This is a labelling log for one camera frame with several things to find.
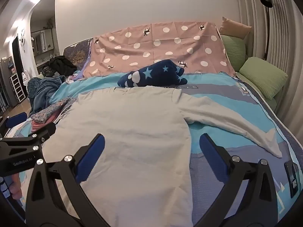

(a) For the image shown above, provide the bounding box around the mirror cabinet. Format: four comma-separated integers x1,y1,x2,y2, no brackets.
31,28,54,54

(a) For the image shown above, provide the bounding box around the green pillow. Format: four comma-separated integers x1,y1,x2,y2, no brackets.
221,35,248,72
239,57,289,101

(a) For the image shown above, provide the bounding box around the patterned headboard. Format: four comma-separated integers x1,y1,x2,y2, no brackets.
63,38,93,70

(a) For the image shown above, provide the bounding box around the pink folded cloth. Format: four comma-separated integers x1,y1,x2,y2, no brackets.
31,115,59,131

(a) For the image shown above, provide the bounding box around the white pleated curtain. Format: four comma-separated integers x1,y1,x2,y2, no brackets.
235,0,303,147

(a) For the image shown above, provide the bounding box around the white bear wall ornament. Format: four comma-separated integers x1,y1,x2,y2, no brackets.
19,30,27,52

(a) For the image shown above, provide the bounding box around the pink polka dot sheet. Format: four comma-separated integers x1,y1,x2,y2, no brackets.
82,21,236,78

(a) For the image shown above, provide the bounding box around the white shelf rack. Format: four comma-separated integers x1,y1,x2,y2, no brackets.
9,73,26,103

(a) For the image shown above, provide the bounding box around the green fitted sheet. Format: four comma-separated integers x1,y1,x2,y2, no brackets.
235,72,278,110

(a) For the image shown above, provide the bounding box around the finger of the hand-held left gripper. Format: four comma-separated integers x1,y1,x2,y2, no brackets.
28,122,57,145
0,112,28,138

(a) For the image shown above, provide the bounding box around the tan pillow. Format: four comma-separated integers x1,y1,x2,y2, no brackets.
219,17,252,40

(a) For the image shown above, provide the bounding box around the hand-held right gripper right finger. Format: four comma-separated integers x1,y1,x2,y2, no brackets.
199,133,278,227

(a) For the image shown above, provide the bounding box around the person's left hand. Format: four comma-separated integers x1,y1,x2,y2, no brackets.
8,174,24,200

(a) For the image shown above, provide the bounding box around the dark blue blanket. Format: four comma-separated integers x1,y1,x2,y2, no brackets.
27,76,65,116

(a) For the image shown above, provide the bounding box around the blue grey patterned bedspread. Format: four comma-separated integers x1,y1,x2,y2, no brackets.
5,72,302,227

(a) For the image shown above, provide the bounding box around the navy star-print blanket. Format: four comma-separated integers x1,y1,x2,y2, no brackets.
118,59,188,88

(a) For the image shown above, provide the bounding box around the floral folded cloth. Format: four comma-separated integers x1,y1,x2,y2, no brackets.
31,98,71,124

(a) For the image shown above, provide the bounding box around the pile of dark clothes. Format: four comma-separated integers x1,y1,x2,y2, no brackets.
42,55,77,77

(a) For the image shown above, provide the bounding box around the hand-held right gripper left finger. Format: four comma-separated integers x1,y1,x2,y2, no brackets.
25,134,112,227

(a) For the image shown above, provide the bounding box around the grey long-sleeve shirt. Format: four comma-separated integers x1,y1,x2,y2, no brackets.
39,86,283,227

